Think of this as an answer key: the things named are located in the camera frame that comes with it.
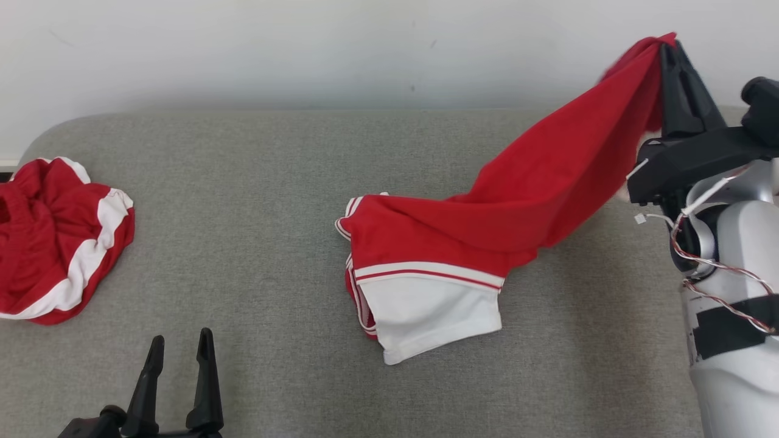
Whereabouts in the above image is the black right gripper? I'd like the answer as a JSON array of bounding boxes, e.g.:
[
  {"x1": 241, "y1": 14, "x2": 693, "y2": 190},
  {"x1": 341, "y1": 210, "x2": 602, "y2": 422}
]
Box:
[{"x1": 627, "y1": 40, "x2": 779, "y2": 207}]

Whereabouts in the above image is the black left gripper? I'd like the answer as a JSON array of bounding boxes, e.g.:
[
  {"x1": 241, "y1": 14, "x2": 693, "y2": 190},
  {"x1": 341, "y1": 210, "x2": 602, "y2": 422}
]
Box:
[{"x1": 58, "y1": 328, "x2": 225, "y2": 438}]

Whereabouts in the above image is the red basketball jersey black lettering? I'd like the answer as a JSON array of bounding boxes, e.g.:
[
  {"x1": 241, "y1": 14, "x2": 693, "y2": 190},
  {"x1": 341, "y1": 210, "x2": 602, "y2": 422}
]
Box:
[{"x1": 335, "y1": 32, "x2": 677, "y2": 366}]

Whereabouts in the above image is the red shorts white stripe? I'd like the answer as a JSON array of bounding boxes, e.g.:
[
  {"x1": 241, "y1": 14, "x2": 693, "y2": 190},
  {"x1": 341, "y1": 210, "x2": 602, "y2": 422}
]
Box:
[{"x1": 0, "y1": 156, "x2": 136, "y2": 326}]

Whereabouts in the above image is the thin white cable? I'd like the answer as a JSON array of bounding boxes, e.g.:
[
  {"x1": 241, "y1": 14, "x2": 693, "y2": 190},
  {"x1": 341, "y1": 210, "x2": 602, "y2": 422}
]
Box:
[{"x1": 634, "y1": 212, "x2": 676, "y2": 229}]

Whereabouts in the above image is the red white twisted cable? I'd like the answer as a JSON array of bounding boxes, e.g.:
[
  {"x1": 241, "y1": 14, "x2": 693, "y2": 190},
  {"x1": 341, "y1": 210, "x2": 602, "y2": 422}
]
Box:
[{"x1": 669, "y1": 163, "x2": 779, "y2": 334}]

